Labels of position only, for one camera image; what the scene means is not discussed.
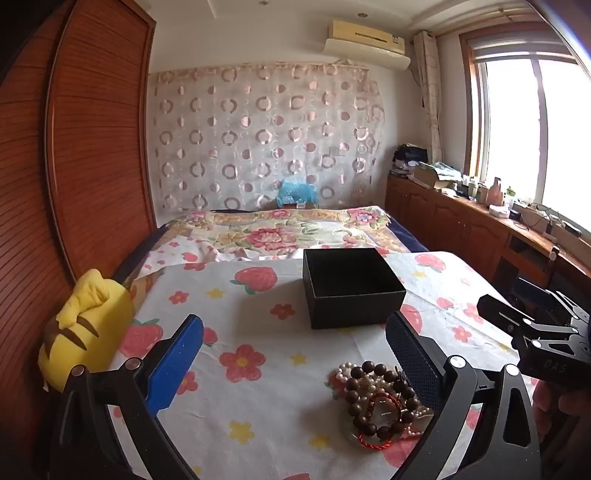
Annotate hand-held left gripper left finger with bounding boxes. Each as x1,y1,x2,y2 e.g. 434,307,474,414
48,314,205,480

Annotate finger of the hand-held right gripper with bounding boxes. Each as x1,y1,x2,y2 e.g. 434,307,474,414
515,276,591,325
476,294,579,341

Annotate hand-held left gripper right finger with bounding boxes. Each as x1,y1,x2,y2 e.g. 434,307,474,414
384,310,542,480

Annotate dark wooden bead bracelet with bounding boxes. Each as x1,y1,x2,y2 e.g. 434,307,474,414
344,360,422,441

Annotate white pearl necklace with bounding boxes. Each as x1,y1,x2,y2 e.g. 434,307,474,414
327,362,435,437

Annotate black cardboard box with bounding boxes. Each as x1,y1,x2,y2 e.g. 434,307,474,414
302,247,407,330

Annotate red cord bracelet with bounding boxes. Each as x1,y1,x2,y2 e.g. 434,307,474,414
358,390,404,455

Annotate person's right hand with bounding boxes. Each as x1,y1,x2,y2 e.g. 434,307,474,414
531,376,591,462

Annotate white power strip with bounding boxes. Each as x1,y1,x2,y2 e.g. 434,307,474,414
512,200,583,238

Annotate yellow plush toy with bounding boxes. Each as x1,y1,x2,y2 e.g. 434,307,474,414
38,268,136,393

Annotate long wooden cabinet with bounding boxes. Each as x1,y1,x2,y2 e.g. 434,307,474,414
384,174,591,296

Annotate strawberry print tablecloth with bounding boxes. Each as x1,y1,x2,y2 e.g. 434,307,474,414
44,250,539,480

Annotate strawberry print bed sheet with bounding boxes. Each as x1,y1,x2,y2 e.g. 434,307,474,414
141,237,264,280

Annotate bed with dark blue sheet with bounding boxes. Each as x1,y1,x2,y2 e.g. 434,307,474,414
385,210,431,254

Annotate group of small bottles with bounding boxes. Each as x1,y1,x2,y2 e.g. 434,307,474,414
462,175,517,206

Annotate stack of papers and boxes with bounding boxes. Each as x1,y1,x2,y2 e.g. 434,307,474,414
412,161,465,190

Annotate floral blanket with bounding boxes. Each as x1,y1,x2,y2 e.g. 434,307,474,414
157,205,411,268

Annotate pile of dark clothes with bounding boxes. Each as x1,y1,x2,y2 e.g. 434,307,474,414
392,144,428,176

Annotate blue plastic bag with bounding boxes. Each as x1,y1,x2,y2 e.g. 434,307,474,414
276,179,319,208

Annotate brown wooden wardrobe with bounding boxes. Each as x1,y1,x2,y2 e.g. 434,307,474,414
0,0,158,444

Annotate patterned window curtain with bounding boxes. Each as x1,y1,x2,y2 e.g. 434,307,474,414
412,30,444,163

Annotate cream air conditioner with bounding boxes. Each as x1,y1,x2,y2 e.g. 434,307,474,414
323,18,411,71

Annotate wooden frame window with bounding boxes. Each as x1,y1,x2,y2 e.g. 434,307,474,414
459,21,591,222

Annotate circle pattern wall cloth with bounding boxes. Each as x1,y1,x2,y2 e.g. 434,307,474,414
147,64,386,214

